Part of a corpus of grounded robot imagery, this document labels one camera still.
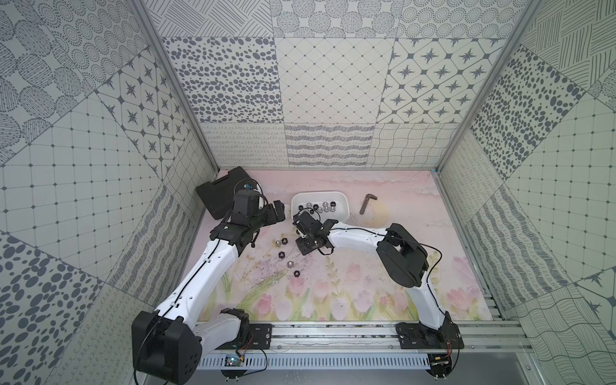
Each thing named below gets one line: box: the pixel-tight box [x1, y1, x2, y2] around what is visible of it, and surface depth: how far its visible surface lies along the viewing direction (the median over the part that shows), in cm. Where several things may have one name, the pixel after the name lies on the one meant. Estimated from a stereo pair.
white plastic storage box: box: [291, 190, 350, 223], surface depth 107 cm
